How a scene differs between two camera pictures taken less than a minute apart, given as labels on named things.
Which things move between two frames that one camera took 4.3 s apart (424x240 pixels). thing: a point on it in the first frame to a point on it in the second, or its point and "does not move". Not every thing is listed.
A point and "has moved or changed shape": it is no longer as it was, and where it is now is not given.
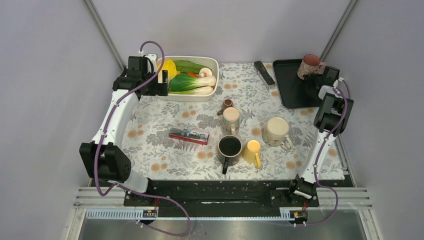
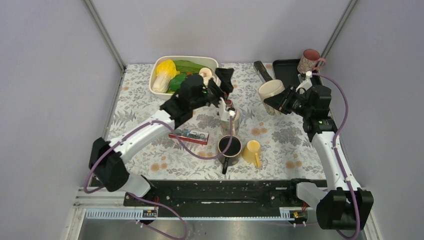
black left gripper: x=150 y=72 to x=225 y=75
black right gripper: x=309 y=79 to x=281 y=101
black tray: x=296 y=92 does not move
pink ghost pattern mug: x=310 y=64 has moved or changed shape
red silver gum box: x=189 y=135 does not move
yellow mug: x=251 y=152 does not move
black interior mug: x=229 y=148 does not move
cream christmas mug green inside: x=275 y=132 to x=268 y=89
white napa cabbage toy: x=169 y=65 does not move
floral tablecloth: x=246 y=134 does not move
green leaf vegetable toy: x=187 y=66 does not move
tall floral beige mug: x=230 y=124 does not move
